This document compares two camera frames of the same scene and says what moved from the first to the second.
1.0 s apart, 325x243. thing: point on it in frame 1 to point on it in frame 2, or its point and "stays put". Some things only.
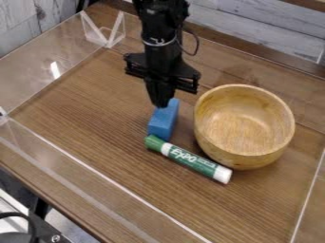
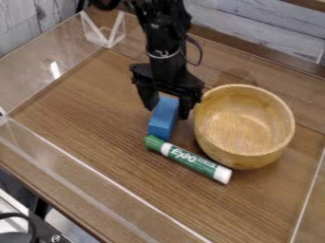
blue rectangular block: [162, 121] stays put
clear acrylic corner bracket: [104, 35] stays put
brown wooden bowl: [243, 123] stays put
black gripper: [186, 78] to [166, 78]
